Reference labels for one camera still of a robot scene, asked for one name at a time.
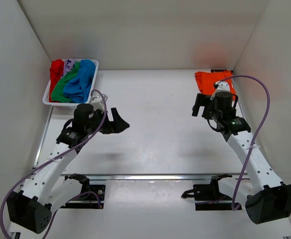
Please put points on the red t shirt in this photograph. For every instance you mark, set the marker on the red t shirt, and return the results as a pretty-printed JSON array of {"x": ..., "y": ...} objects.
[{"x": 56, "y": 71}]

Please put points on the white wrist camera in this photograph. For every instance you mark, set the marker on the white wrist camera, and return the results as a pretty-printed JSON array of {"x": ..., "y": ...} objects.
[
  {"x": 220, "y": 86},
  {"x": 97, "y": 102}
]

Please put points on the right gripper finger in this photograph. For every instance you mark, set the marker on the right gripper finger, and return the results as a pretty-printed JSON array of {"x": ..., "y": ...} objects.
[
  {"x": 200, "y": 100},
  {"x": 195, "y": 110}
]

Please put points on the green t shirt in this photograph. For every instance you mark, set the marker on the green t shirt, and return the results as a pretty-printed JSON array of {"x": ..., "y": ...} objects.
[{"x": 57, "y": 94}]

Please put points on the white plastic basket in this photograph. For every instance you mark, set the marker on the white plastic basket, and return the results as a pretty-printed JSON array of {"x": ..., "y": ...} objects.
[{"x": 46, "y": 94}]

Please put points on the lilac t shirt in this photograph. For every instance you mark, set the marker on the lilac t shirt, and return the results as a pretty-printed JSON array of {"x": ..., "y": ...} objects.
[{"x": 68, "y": 66}]

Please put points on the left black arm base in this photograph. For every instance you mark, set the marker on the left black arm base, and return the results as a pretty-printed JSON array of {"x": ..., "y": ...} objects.
[{"x": 91, "y": 195}]

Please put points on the folded orange t shirt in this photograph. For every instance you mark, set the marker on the folded orange t shirt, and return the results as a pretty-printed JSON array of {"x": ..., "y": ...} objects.
[{"x": 206, "y": 80}]

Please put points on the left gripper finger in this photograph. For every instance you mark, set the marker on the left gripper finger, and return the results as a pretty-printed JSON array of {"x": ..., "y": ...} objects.
[
  {"x": 120, "y": 125},
  {"x": 115, "y": 115}
]

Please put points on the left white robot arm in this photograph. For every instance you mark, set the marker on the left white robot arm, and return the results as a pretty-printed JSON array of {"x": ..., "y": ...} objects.
[{"x": 33, "y": 206}]

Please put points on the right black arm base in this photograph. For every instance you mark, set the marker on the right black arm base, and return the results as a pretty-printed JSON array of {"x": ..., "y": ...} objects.
[{"x": 208, "y": 197}]

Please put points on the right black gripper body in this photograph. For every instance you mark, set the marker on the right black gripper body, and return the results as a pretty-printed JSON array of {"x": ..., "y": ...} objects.
[{"x": 208, "y": 110}]

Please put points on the blue t shirt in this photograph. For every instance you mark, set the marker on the blue t shirt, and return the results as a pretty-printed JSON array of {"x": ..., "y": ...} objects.
[{"x": 78, "y": 88}]

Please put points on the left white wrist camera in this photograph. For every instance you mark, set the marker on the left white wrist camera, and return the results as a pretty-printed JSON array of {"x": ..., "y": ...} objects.
[{"x": 97, "y": 102}]

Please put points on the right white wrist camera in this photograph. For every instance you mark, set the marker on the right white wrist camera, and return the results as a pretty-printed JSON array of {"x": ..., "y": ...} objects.
[{"x": 220, "y": 86}]

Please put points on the aluminium rail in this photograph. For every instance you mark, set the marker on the aluminium rail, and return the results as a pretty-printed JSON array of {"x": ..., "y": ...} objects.
[{"x": 158, "y": 145}]

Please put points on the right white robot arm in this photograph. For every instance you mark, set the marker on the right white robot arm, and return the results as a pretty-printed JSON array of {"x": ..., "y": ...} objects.
[{"x": 264, "y": 195}]

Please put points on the black tag at back wall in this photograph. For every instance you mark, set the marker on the black tag at back wall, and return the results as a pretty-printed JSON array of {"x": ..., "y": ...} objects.
[{"x": 217, "y": 70}]

